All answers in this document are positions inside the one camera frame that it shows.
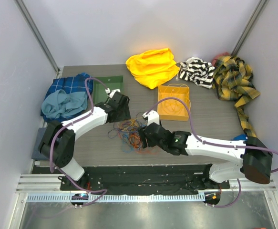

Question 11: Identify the yellow wire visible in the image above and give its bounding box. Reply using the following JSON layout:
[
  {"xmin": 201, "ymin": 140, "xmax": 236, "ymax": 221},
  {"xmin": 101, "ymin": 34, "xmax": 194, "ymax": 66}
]
[
  {"xmin": 167, "ymin": 83, "xmax": 192, "ymax": 115},
  {"xmin": 160, "ymin": 93, "xmax": 180, "ymax": 115}
]

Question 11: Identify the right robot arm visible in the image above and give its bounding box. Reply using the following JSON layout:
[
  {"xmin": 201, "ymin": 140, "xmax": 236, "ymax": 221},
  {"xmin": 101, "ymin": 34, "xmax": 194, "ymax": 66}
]
[{"xmin": 138, "ymin": 123, "xmax": 273, "ymax": 188}]

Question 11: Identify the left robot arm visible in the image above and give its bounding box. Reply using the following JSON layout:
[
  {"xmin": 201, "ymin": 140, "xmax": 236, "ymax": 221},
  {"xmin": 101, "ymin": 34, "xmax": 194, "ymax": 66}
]
[{"xmin": 38, "ymin": 89, "xmax": 130, "ymax": 190}]

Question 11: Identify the green plastic bin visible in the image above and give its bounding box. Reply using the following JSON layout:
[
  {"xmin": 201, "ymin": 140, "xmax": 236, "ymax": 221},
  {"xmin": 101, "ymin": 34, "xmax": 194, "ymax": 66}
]
[{"xmin": 92, "ymin": 75, "xmax": 125, "ymax": 105}]

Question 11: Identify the yellow plastic bin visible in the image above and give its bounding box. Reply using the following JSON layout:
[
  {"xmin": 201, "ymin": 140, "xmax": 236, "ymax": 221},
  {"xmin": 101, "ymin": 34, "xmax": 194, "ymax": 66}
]
[{"xmin": 157, "ymin": 83, "xmax": 191, "ymax": 121}]

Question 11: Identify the yellow cloth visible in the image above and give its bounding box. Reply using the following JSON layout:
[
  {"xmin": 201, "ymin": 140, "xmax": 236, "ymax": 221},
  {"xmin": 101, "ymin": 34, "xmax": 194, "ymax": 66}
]
[{"xmin": 125, "ymin": 48, "xmax": 179, "ymax": 89}]

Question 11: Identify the light blue cloth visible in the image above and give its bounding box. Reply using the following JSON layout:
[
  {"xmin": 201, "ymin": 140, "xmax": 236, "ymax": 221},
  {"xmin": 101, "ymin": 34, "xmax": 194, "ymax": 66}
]
[{"xmin": 41, "ymin": 89, "xmax": 88, "ymax": 119}]

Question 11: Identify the black white striped cloth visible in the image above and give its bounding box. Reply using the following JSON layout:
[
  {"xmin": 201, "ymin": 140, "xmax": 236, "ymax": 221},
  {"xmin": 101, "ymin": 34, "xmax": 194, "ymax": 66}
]
[{"xmin": 176, "ymin": 57, "xmax": 216, "ymax": 89}]

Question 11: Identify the bright blue cloth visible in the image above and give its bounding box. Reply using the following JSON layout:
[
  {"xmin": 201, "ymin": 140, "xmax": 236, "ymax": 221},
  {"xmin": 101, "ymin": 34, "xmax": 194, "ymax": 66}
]
[{"xmin": 233, "ymin": 134, "xmax": 247, "ymax": 141}]

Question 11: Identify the grey folded cloth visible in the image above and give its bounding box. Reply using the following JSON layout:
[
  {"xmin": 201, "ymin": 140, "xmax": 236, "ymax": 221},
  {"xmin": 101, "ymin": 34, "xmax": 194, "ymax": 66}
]
[{"xmin": 31, "ymin": 127, "xmax": 48, "ymax": 161}]

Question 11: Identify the yellow black plaid shirt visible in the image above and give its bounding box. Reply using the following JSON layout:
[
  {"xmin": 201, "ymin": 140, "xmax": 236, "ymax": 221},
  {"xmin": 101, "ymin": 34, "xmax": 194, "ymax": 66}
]
[{"xmin": 213, "ymin": 55, "xmax": 261, "ymax": 137}]

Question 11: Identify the pink cloth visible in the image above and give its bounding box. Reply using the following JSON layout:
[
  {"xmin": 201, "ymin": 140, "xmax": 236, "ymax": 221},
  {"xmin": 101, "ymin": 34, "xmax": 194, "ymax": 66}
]
[{"xmin": 211, "ymin": 52, "xmax": 230, "ymax": 65}]

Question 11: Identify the tangled coloured wire pile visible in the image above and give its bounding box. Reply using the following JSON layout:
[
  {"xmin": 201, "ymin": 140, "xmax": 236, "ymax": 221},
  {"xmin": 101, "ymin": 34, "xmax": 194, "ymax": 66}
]
[{"xmin": 107, "ymin": 116, "xmax": 158, "ymax": 155}]

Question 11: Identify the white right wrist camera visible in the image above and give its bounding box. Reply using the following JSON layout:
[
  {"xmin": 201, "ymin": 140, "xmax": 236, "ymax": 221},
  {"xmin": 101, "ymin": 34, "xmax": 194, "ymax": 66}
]
[{"xmin": 142, "ymin": 110, "xmax": 160, "ymax": 126}]

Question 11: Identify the yellow wire in bin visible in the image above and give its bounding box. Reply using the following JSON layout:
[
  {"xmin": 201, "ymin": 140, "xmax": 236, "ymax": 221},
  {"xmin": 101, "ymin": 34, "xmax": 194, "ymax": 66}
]
[{"xmin": 160, "ymin": 93, "xmax": 180, "ymax": 115}]

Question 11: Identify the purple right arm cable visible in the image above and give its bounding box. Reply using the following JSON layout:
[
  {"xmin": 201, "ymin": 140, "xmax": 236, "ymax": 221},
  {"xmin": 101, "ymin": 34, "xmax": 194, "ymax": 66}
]
[{"xmin": 143, "ymin": 98, "xmax": 278, "ymax": 208}]

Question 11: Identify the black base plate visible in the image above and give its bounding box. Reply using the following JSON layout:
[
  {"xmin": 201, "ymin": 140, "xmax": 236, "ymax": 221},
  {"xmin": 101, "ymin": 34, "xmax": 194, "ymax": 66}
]
[{"xmin": 31, "ymin": 163, "xmax": 231, "ymax": 195}]

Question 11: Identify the aluminium frame rail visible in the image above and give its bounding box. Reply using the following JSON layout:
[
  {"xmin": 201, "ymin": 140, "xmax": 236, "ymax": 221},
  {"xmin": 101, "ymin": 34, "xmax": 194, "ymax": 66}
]
[{"xmin": 16, "ymin": 173, "xmax": 278, "ymax": 203}]

